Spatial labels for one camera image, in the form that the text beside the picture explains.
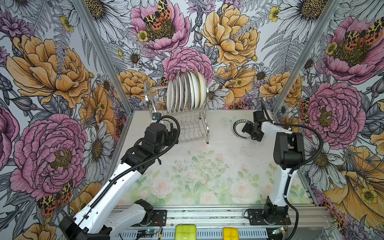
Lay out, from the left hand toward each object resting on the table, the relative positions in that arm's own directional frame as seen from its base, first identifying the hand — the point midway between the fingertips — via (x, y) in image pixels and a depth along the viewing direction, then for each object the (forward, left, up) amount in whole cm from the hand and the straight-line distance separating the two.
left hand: (166, 135), depth 73 cm
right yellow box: (-37, -30, -27) cm, 54 cm away
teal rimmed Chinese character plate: (+28, 0, +1) cm, 28 cm away
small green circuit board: (-35, +10, -28) cm, 46 cm away
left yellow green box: (-36, -9, -26) cm, 45 cm away
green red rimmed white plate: (+27, -45, -27) cm, 59 cm away
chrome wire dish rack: (+26, -12, -23) cm, 37 cm away
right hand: (+17, -51, -25) cm, 59 cm away
